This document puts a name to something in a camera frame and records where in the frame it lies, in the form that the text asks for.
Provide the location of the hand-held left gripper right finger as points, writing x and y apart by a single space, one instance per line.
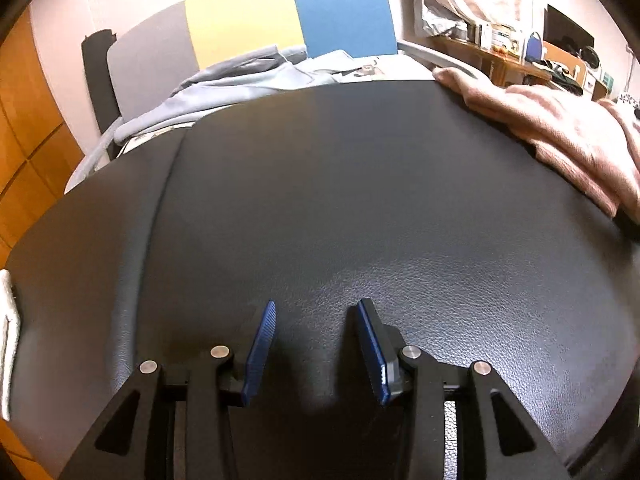
372 355

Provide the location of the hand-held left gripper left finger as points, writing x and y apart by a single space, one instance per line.
260 355

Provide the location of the pink knit sweater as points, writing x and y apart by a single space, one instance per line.
560 125

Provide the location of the black leather table mat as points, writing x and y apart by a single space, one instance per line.
350 200

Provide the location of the white folded cloth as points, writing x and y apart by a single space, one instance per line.
9 340

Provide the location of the light blue garment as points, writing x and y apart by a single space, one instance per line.
240 90

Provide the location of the wooden desk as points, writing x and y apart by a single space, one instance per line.
480 52

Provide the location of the black flat panel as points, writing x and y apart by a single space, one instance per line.
97 75

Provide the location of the small printed box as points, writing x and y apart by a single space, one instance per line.
506 39

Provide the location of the black monitor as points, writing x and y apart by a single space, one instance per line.
565 25

